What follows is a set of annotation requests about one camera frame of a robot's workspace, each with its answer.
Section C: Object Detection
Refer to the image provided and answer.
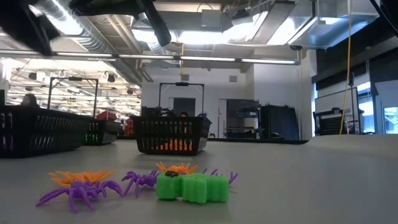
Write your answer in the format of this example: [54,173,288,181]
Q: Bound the black aluminium rig frame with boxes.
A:
[116,134,310,146]

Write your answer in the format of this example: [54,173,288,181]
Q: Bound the person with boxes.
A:
[20,93,40,108]

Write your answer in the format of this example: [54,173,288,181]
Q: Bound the silver rectangular duct hood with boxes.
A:
[287,0,382,50]

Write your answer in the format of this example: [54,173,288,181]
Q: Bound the yellow hanging cable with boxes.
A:
[339,0,354,135]

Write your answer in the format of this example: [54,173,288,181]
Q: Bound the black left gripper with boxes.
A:
[68,0,172,47]

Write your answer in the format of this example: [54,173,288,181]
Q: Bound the silver spiral air duct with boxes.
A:
[30,0,144,85]

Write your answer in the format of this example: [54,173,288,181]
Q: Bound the black plastic slotted basket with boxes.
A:
[0,105,91,159]
[83,119,121,146]
[130,116,213,156]

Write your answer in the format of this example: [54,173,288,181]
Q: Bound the black curtain panel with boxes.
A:
[260,104,302,141]

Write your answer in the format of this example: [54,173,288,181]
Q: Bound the dark grey door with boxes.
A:
[172,97,197,118]

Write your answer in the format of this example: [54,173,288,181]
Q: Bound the black robot rig frame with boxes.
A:
[47,76,100,118]
[158,82,205,118]

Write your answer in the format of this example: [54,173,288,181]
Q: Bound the red tool cabinet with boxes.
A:
[124,117,135,137]
[96,110,118,121]

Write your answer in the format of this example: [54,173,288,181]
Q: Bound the silver round air duct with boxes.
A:
[126,0,155,29]

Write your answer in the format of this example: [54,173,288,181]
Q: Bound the black mesh equipment rack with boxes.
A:
[313,107,361,138]

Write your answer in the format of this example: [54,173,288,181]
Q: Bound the black equipment case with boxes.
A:
[141,105,162,118]

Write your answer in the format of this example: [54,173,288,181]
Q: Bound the grey partition panel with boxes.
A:
[314,86,358,110]

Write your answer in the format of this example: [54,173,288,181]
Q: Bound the long ceiling light bar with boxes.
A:
[0,49,302,66]

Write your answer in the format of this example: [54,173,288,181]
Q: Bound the orange plastic spider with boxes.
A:
[177,139,193,152]
[49,169,116,187]
[154,139,178,152]
[155,161,199,175]

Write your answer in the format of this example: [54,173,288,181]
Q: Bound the purple plastic spider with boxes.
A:
[201,167,239,186]
[121,169,159,198]
[35,179,124,214]

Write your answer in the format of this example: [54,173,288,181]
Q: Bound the black equipment cabinet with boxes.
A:
[226,98,261,140]

